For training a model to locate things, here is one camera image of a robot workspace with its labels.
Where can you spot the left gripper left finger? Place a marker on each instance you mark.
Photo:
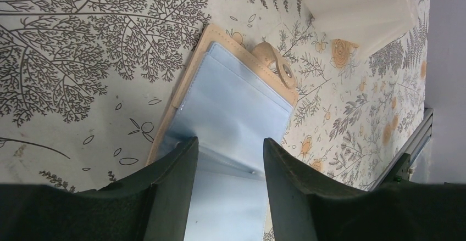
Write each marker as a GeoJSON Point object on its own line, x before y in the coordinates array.
{"type": "Point", "coordinates": [150, 204]}

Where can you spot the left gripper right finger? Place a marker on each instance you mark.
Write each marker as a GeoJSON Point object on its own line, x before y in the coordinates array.
{"type": "Point", "coordinates": [305, 204]}

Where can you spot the beige card holder wallet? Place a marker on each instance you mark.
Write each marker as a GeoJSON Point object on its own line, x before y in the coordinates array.
{"type": "Point", "coordinates": [231, 99]}

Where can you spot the white card box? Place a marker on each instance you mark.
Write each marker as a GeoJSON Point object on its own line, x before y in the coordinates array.
{"type": "Point", "coordinates": [370, 24]}

